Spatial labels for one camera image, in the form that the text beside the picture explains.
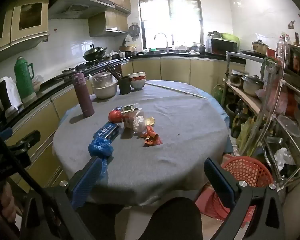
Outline yellow plastic bag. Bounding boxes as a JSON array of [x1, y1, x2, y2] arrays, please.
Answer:
[[236, 116, 259, 155]]

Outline orange wrapper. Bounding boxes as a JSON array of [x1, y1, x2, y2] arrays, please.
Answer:
[[140, 126, 163, 147]]

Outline metal corner rack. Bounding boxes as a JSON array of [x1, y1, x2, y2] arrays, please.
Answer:
[[255, 34, 300, 190]]

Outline steel pot with lid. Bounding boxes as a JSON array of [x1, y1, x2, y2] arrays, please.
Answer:
[[241, 75, 265, 97]]

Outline round hanging strainer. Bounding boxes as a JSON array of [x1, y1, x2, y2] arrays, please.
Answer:
[[128, 22, 141, 42]]

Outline sink faucet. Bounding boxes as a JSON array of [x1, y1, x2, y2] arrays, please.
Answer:
[[154, 32, 170, 52]]

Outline small silver white box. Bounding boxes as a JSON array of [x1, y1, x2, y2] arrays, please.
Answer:
[[116, 104, 138, 113]]

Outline blue plastic bag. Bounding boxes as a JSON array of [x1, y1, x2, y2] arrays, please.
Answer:
[[88, 137, 115, 183]]

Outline thick black cable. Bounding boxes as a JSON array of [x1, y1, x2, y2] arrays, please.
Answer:
[[0, 121, 73, 233]]

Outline golden cooking pot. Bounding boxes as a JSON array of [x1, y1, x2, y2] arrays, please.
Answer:
[[119, 45, 138, 55]]

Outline patterned pot with lid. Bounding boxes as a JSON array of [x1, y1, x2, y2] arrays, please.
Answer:
[[252, 39, 269, 54]]

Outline maroon thermos bottle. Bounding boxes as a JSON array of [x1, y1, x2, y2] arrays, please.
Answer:
[[72, 72, 95, 118]]

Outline black wok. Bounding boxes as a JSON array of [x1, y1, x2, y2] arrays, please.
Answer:
[[83, 44, 108, 61]]

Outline beige wall cabinets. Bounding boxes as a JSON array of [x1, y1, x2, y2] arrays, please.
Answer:
[[0, 0, 132, 67]]

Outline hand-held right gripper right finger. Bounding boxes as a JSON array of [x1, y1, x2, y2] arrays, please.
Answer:
[[204, 157, 287, 240]]

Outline black chopstick holder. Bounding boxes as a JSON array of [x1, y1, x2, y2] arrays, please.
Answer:
[[118, 76, 132, 95]]

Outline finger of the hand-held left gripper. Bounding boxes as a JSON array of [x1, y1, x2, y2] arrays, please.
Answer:
[[6, 129, 42, 155]]

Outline shelf with wooden boards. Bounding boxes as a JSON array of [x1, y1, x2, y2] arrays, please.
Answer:
[[222, 51, 273, 120]]

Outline steel pot by sink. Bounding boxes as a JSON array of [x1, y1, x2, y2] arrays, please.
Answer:
[[190, 42, 206, 53]]

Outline person's leg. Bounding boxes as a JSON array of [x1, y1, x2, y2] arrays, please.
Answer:
[[140, 197, 204, 240]]

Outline microwave oven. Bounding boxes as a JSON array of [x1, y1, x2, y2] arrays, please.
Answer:
[[210, 37, 238, 55]]

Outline green thermos jug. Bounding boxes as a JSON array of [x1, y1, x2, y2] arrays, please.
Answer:
[[14, 56, 35, 98]]

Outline range hood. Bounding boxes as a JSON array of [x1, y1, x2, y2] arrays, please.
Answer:
[[19, 0, 115, 19]]

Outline white electric kettle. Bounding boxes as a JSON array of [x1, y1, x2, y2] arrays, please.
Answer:
[[0, 76, 23, 113]]

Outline person's left forearm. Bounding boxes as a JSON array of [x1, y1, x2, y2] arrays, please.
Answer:
[[0, 192, 22, 240]]

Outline orange carton box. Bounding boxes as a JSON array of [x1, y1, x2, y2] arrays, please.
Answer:
[[122, 111, 142, 129]]

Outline thin white rod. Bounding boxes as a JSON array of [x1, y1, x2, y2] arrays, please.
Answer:
[[146, 82, 208, 99]]

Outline dark chopsticks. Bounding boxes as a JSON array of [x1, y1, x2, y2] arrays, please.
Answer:
[[104, 64, 122, 78]]

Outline white plastic bag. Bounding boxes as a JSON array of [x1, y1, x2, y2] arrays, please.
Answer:
[[274, 147, 295, 172]]

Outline pink plastic bag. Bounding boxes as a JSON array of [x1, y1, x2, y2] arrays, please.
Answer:
[[256, 85, 290, 115]]

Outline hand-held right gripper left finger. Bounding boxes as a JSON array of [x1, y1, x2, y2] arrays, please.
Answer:
[[21, 156, 103, 240]]

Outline blue carton box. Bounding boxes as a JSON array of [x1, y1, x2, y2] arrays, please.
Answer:
[[93, 122, 121, 140]]

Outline small lidded pot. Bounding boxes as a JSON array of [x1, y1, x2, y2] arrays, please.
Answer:
[[230, 70, 249, 87]]

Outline kitchen window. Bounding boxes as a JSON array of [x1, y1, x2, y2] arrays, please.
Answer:
[[137, 0, 203, 50]]

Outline person's left hand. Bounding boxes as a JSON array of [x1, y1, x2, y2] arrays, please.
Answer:
[[0, 182, 24, 225]]

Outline red plastic basket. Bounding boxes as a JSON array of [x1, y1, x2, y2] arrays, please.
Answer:
[[211, 156, 274, 220]]

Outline beige base cabinets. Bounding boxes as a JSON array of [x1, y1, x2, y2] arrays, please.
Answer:
[[5, 55, 245, 188]]

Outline gas stove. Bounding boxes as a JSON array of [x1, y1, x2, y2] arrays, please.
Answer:
[[56, 64, 90, 79]]

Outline white pot with plastic cover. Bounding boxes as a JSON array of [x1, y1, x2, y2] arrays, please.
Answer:
[[89, 72, 118, 99]]

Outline red plastic bag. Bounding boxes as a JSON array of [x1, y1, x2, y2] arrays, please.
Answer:
[[108, 109, 123, 123]]

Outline blue under cloth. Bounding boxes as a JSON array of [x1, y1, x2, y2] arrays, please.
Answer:
[[221, 112, 234, 154]]

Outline stacked white red bowls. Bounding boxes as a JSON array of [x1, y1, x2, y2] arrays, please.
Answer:
[[128, 72, 147, 91]]

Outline clear plastic bag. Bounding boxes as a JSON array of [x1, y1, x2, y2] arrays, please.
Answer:
[[133, 115, 148, 133]]

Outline green cabbage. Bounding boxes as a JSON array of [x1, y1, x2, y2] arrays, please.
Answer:
[[221, 33, 240, 43]]

